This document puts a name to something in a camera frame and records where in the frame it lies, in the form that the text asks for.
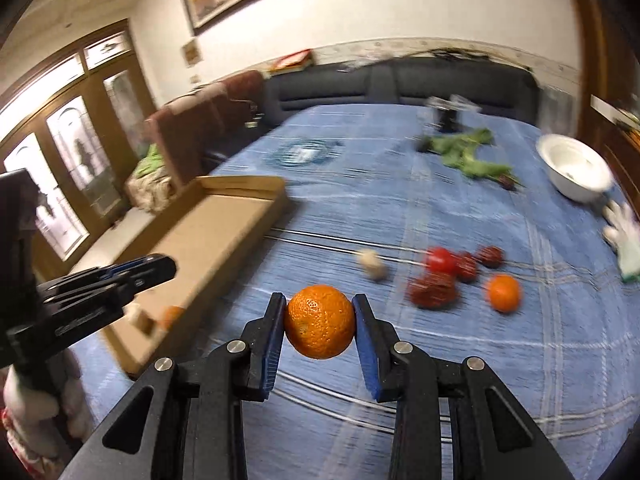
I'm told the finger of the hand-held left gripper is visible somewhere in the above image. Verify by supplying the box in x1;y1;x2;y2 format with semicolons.
0;287;132;361
37;254;179;311

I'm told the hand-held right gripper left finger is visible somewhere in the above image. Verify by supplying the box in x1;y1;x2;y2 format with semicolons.
61;292;288;480

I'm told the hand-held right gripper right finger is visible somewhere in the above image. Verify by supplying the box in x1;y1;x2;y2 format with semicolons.
351;293;577;480

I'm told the large orange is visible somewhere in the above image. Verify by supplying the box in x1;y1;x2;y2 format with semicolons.
284;284;357;360

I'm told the cardboard box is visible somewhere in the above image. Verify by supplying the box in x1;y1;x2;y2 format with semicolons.
101;175;289;382

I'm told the person's left hand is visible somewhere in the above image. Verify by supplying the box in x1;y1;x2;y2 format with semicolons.
1;347;93;467

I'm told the small orange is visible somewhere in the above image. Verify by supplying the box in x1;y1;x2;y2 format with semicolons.
485;273;522;314
159;306;186;332

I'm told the garlic bulb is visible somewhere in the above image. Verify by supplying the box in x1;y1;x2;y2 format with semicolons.
357;248;389;281

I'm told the large dark red fruit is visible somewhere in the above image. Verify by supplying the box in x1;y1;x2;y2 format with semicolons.
406;272;459;310

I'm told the green floral cushion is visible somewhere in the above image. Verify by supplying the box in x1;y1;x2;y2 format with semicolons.
124;143;177;213

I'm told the red tomato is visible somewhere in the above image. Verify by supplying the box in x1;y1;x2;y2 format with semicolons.
425;247;459;276

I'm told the wooden glass door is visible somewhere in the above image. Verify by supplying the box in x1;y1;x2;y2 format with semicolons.
0;19;157;281

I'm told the small dark red fruit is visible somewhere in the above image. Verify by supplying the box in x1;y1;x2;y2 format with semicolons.
456;252;479;284
476;245;504;269

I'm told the blue plaid tablecloth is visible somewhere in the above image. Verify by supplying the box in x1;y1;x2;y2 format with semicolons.
75;104;632;480

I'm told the brown armchair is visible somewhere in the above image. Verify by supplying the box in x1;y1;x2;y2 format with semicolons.
144;70;267;188

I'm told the glass ashtray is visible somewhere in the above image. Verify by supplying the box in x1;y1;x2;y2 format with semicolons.
270;139;343;167

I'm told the green leafy vegetable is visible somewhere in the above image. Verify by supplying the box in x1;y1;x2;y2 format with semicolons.
419;127;521;183

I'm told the red flat box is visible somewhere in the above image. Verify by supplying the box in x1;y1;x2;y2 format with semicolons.
269;49;315;74

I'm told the black and clear object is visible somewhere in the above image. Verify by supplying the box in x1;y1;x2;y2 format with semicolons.
424;94;482;132

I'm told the dark sofa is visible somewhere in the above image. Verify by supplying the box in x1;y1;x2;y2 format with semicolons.
259;56;542;128

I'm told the white bowl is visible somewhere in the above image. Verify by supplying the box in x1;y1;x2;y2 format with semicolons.
535;133;614;205

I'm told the white glove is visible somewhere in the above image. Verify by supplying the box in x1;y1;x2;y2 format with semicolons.
601;199;640;282

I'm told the wooden cabinet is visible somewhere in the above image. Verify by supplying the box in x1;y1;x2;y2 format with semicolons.
570;0;640;221

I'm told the wall paper note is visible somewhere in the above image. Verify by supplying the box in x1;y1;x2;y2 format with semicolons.
180;39;202;67

